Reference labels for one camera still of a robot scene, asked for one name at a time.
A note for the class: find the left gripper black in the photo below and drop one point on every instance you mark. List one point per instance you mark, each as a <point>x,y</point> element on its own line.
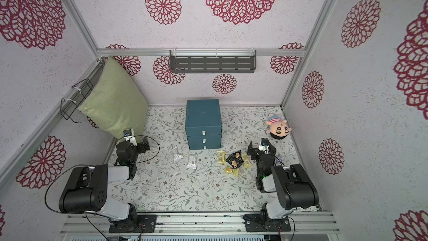
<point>142,144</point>

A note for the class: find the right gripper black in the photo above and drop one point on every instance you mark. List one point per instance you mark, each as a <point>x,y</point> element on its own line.
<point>258,152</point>

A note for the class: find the yellow cookie packet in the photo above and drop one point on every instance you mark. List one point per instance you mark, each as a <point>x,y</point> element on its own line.
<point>221,155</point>
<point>232,171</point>
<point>246,162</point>

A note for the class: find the black cookie packet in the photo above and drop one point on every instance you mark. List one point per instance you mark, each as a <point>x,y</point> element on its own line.
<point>235,157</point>
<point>235,164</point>

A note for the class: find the teal drawer cabinet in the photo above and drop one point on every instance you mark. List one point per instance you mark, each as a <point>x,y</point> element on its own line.
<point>203,124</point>

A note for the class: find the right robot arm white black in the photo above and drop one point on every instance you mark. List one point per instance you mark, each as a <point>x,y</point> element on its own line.
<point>292,186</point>

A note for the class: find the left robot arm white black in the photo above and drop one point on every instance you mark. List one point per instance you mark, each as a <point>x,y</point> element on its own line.
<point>86,191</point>

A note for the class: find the cartoon boy plush head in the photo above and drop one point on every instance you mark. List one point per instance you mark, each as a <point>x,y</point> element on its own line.
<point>278,127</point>

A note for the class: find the white cookie packet left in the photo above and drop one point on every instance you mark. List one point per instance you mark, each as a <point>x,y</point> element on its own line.
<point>176,155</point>

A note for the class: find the white cookie packet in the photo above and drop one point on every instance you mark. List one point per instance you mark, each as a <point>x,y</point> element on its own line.
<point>176,155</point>
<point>192,162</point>

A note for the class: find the green pillow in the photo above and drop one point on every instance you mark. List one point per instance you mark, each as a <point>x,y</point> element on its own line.
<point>116,104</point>

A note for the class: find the white cookie packet right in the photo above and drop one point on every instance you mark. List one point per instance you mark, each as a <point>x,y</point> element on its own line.
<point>192,162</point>

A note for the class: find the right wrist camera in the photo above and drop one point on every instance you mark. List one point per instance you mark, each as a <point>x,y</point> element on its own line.
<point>264,145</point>

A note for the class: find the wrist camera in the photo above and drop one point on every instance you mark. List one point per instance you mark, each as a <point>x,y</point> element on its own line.
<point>130,137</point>
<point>264,145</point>

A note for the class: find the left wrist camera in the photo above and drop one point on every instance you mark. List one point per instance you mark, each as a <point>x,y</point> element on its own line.
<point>130,137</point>

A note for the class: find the black wire wall rack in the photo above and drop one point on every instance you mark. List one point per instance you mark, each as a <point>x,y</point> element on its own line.
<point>79,92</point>

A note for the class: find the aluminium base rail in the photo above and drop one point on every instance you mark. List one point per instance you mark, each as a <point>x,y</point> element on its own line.
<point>208,223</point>

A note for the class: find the grey wall shelf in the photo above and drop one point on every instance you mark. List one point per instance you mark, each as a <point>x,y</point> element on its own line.
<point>212,63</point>

